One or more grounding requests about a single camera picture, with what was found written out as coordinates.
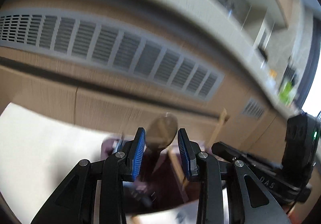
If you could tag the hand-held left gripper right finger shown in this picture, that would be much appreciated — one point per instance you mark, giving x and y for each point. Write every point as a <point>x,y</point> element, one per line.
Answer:
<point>183,153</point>

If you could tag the wooden spoon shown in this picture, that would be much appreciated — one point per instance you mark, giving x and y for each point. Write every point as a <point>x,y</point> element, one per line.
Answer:
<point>163,128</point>

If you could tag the long grey vent grille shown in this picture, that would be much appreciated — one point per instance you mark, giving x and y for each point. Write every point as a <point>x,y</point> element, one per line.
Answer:
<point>112,48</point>

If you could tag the jar with yellow lid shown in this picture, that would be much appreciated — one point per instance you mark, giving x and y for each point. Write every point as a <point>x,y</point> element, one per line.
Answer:
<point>272,73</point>

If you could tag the blue plastic spoon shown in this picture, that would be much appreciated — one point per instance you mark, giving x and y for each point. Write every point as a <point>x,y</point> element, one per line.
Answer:
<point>119,145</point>

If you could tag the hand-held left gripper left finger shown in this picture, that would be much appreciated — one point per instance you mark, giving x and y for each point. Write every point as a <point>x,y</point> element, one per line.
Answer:
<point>139,153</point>

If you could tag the wooden kitchen cabinet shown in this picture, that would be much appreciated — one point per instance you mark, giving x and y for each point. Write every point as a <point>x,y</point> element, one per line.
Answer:
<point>112,106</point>

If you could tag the green bottle on counter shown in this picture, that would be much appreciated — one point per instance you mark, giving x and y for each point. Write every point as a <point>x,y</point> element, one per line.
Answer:
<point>286,92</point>

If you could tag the short grey vent grille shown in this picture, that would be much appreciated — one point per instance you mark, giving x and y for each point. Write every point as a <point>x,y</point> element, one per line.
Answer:
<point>253,108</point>

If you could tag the purple utensil holder box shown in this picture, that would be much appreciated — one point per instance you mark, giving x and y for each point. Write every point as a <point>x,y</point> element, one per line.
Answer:
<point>164,188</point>

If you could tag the wooden chopstick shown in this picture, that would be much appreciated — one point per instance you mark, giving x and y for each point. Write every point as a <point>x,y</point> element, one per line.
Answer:
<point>178,176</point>
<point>218,128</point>

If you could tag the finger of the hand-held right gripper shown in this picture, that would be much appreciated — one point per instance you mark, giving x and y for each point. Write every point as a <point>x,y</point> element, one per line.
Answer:
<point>225,150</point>

